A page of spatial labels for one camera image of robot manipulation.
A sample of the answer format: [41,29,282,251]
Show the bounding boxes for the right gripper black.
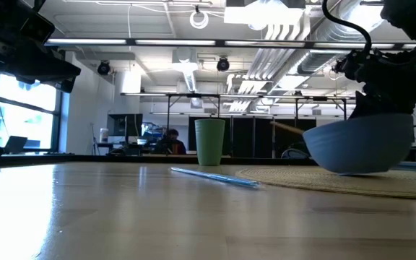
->
[344,38,416,120]

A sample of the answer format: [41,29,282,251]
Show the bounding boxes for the blue-grey bowl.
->
[302,113,415,176]

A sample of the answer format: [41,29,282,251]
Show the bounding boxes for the wooden utensil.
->
[269,121,305,136]

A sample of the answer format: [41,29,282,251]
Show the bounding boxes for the green plastic cup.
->
[194,118,226,167]

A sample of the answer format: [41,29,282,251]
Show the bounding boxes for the blue drinking straw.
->
[170,166,261,189]

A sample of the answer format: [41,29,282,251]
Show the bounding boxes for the black laptop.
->
[4,135,28,155]

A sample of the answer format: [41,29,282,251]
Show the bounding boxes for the black chair back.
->
[281,148,308,160]

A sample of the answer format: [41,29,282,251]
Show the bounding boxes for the black computer monitor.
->
[106,113,144,137]

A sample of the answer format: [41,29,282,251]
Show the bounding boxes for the round woven beige placemat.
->
[235,165,416,202]

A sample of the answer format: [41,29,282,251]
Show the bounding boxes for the black partition panels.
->
[188,116,317,159]

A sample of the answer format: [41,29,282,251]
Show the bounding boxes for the white ceiling light panel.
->
[224,5,305,26]

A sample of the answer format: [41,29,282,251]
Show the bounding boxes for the person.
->
[156,128,188,155]

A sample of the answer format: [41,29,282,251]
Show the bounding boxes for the overhead bar with light strips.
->
[44,38,416,51]

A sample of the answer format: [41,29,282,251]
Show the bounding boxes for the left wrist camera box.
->
[19,12,56,45]

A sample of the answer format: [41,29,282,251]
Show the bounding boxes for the black ceiling camera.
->
[216,56,230,72]
[332,57,348,75]
[97,60,114,76]

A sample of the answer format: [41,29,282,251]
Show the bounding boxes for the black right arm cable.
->
[321,0,372,55]

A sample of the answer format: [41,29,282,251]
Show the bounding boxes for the silver ventilation duct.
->
[297,0,389,75]

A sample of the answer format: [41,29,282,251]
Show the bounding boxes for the black table edge rail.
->
[0,153,319,168]

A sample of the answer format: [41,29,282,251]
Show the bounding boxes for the black background workstation frame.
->
[120,92,357,156]

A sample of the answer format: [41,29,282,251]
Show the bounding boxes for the white cable coil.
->
[188,9,209,30]

